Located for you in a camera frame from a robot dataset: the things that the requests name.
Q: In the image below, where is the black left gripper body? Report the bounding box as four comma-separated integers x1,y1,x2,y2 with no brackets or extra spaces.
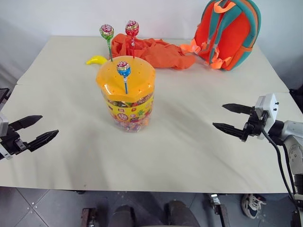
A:
0,125,33,156

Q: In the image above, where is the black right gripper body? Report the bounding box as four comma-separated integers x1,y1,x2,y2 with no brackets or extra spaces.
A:
241,107,270,143

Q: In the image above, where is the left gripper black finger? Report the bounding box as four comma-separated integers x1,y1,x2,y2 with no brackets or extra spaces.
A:
26,129,60,152
9,115,44,132

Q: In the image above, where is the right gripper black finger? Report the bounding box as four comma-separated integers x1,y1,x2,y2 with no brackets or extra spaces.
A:
222,103,256,116
212,122,246,140

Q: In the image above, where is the blue wrapped lollipop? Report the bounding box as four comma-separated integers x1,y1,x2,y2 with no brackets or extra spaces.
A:
116,60,131,94

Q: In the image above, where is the green wrapped lollipop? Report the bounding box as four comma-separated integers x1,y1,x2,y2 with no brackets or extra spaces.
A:
99,23,115,62

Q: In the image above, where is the red wrapped lollipop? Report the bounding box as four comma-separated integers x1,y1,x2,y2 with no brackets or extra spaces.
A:
125,20,140,59

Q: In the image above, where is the black box-shaped object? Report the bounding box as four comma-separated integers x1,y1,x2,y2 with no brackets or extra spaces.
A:
0,87,10,112

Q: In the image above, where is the orange and teal backpack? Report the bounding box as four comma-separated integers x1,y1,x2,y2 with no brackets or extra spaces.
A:
179,0,262,71

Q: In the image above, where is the white and blue sneaker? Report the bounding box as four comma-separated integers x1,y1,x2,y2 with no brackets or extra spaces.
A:
241,193,267,218

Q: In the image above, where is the dark metal table foot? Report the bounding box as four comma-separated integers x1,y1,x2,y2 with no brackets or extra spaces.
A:
209,193,229,227
81,207,98,227

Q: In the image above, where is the yellow toy banana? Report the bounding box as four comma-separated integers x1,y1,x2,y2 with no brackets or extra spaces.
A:
85,55,107,66

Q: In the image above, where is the candy jar with orange lid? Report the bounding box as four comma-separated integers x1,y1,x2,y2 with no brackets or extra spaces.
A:
96,56,156,133

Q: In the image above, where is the crumpled orange cloth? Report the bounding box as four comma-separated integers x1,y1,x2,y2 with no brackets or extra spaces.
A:
111,33,197,70

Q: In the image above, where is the dark rounded shape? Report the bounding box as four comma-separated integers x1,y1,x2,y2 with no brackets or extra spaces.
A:
165,200,201,227
111,204,137,227

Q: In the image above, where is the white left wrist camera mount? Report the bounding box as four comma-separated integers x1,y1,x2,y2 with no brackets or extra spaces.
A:
0,113,14,162

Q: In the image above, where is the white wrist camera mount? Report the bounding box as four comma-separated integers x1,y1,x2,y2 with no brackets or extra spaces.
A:
254,93,280,140
0,113,14,162

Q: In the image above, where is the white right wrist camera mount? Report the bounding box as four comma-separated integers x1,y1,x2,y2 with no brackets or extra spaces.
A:
254,93,280,140

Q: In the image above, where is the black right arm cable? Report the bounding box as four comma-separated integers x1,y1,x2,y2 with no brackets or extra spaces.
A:
260,131,296,209

